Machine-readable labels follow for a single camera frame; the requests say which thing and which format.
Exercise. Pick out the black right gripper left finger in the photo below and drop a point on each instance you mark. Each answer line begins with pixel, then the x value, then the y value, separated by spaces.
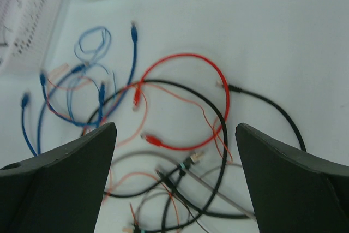
pixel 60 190

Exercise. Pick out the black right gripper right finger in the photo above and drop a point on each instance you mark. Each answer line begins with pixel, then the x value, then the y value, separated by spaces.
pixel 291 190

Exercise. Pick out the left white plastic basket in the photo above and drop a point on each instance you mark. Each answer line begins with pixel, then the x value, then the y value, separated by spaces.
pixel 26 30

